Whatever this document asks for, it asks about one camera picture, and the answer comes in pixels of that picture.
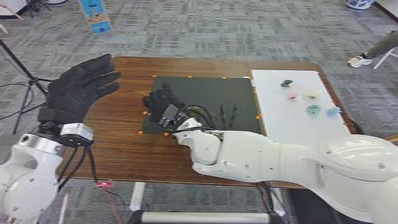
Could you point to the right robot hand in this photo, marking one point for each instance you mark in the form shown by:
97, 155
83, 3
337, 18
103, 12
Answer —
158, 101

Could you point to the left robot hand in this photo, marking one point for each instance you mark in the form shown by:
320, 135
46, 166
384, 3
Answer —
73, 90

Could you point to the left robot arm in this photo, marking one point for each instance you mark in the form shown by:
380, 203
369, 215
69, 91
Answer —
26, 173

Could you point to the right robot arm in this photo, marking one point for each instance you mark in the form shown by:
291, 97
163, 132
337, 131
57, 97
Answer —
284, 156

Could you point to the dark mat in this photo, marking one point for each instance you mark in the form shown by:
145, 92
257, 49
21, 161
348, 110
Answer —
200, 90

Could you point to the black tripod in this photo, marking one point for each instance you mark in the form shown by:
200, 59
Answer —
19, 68

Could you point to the green sprig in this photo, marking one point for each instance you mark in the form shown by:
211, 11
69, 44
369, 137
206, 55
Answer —
232, 115

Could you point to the dark flower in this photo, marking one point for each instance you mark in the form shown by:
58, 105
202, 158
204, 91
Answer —
286, 83

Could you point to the pink flower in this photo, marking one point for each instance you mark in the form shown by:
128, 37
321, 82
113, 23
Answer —
291, 97

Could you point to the blue standing sign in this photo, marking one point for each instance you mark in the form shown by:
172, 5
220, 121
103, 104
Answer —
96, 15

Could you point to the white sheet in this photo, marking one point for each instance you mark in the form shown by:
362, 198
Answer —
289, 126

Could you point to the pale yellow flower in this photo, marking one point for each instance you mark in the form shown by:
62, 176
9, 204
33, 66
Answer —
311, 96

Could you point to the teal flower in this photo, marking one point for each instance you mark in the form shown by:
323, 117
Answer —
312, 109

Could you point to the blue flower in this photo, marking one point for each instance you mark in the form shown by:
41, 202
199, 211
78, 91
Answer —
332, 111

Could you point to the pale grey bar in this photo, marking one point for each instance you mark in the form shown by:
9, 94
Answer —
204, 218

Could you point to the person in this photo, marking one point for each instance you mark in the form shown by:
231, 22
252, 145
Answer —
378, 46

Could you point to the blue white vase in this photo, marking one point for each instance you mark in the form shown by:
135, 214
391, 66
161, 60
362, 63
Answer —
359, 4

